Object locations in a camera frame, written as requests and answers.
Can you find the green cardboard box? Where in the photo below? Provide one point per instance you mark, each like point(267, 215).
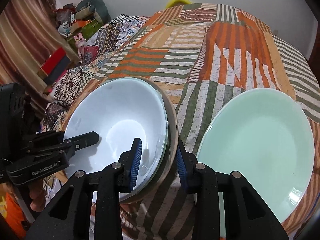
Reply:
point(91, 27)

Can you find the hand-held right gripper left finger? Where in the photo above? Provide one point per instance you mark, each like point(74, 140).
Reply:
point(136, 160)

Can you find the grey stuffed toy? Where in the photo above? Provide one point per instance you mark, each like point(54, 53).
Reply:
point(95, 7)

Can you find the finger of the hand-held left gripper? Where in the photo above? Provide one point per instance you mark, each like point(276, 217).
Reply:
point(47, 137)
point(85, 141)

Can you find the pink bowl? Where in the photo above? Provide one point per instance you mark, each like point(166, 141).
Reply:
point(172, 130)

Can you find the yellow round item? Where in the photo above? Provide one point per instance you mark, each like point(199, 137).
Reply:
point(178, 1)

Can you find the white bowl with black dots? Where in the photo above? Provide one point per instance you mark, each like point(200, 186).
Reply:
point(120, 120)

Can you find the green plate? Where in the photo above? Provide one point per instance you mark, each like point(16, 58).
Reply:
point(255, 145)

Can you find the striped patchwork blanket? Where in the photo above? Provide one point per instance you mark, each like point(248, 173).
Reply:
point(195, 55)

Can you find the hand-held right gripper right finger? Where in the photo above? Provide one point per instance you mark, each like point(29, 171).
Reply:
point(180, 162)

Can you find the pink rabbit toy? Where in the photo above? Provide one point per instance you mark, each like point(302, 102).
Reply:
point(80, 43)

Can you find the red box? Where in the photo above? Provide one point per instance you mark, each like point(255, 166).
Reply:
point(55, 65)

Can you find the person's left hand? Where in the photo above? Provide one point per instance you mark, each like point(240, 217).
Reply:
point(38, 197)

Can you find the brown striped curtain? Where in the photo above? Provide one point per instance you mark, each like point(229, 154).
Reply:
point(27, 30)

